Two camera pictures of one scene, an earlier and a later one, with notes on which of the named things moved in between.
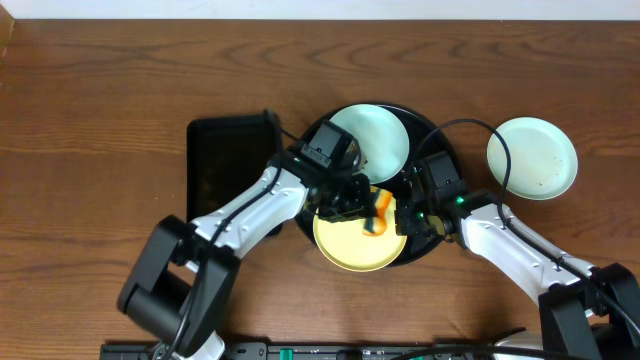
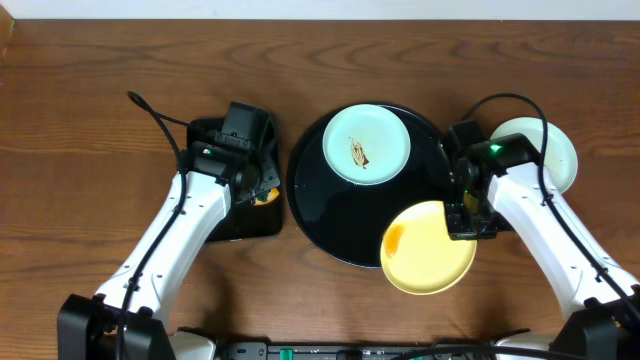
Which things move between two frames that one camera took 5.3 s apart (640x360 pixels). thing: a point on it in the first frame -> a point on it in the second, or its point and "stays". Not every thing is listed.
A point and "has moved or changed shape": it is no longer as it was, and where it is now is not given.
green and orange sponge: (376, 224) has moved or changed shape
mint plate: (382, 138) stays
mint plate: (544, 159) stays
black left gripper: (347, 201) -> (261, 181)
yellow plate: (346, 245) -> (418, 253)
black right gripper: (409, 215) -> (470, 222)
